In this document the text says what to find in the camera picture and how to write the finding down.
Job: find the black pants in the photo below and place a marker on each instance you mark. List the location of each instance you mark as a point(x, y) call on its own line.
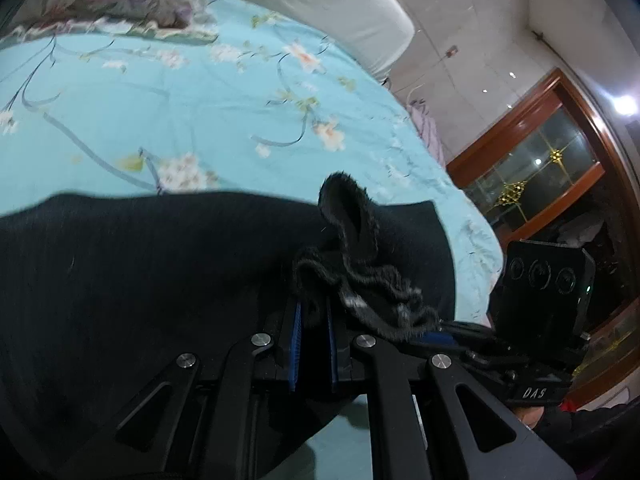
point(99, 296)

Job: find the black camera box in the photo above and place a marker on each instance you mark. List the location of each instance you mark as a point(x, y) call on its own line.
point(538, 308)

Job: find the wooden glass wardrobe door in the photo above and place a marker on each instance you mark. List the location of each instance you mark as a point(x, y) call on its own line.
point(548, 172)

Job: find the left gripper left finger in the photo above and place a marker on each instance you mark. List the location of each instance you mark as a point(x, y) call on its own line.
point(199, 419)

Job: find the pink plaid pillow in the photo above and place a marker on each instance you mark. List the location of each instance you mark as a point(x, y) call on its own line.
point(426, 127)

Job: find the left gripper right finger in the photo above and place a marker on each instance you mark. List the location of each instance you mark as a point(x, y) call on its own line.
point(429, 418)

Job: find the right hand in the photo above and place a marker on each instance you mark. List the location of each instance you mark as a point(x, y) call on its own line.
point(530, 416)

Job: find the turquoise floral bedspread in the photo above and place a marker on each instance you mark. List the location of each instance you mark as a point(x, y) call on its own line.
point(271, 107)

